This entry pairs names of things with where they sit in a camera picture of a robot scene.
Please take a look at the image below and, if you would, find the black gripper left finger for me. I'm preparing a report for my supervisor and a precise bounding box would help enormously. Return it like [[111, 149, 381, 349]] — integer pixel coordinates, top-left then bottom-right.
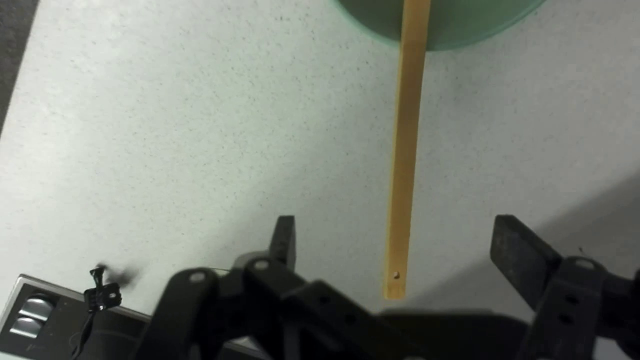
[[131, 213, 401, 360]]

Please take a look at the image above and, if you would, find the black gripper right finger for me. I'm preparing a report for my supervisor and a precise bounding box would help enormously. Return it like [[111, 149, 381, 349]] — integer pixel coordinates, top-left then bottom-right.
[[490, 212, 640, 360]]

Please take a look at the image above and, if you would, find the wooden spoon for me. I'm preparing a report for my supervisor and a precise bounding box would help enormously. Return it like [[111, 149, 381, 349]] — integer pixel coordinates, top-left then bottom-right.
[[381, 0, 434, 301]]

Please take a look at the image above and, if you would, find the mint green bowl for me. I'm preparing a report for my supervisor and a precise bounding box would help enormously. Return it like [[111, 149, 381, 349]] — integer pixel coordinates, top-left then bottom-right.
[[332, 0, 550, 54]]

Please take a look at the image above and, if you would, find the black tools pile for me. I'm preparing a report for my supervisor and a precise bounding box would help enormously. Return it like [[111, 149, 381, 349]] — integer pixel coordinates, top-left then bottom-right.
[[0, 271, 156, 360]]

